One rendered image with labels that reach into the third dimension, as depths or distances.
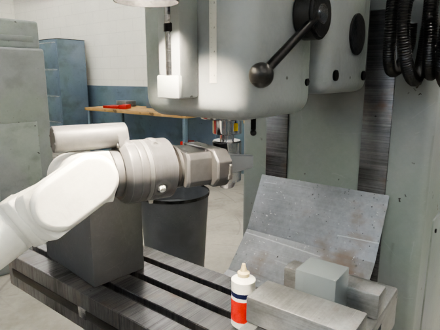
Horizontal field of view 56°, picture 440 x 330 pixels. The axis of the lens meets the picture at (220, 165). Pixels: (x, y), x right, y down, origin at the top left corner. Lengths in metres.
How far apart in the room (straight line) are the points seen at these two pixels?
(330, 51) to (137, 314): 0.55
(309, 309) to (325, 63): 0.37
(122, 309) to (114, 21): 7.04
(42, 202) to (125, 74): 6.96
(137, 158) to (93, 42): 7.60
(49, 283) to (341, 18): 0.77
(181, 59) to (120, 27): 6.99
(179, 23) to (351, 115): 0.52
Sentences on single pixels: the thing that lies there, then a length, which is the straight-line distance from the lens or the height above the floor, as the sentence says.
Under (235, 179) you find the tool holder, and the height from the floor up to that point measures 1.21.
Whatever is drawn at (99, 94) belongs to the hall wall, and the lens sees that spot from 8.04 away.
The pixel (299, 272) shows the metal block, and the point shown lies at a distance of 0.61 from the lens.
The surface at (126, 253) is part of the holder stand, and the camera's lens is 0.89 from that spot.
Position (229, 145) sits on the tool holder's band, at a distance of 0.64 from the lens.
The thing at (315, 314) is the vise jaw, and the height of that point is 1.07.
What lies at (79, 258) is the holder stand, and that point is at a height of 1.00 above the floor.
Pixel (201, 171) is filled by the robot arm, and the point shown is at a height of 1.24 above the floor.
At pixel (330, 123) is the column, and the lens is 0.97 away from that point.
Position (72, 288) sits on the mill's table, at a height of 0.96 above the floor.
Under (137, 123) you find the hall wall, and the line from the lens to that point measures 7.26.
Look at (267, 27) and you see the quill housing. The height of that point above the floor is 1.43.
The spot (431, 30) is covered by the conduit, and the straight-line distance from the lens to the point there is 0.73.
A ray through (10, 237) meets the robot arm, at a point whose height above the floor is 1.19.
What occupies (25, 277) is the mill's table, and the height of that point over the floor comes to 0.92.
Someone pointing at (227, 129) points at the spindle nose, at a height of 1.29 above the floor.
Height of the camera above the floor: 1.37
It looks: 12 degrees down
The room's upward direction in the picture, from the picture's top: straight up
